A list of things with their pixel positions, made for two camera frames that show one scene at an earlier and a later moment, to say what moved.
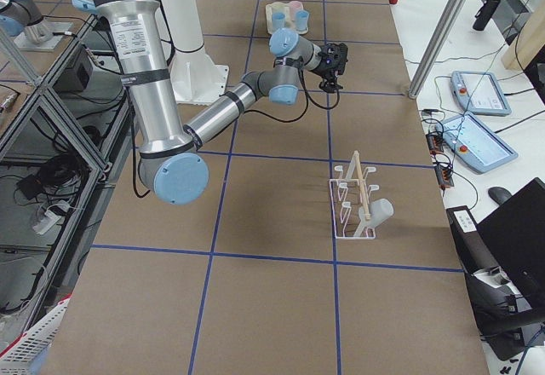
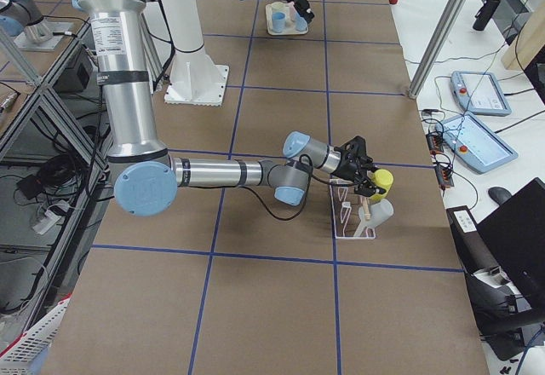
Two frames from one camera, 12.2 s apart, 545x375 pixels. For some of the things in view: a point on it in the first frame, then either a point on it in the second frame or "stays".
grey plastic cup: x=380 y=210 stays
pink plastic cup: x=295 y=6 stays
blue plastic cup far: x=301 y=20 stays
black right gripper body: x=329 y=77 -> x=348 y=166
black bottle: x=489 y=8 stays
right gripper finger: x=328 y=89 -> x=369 y=167
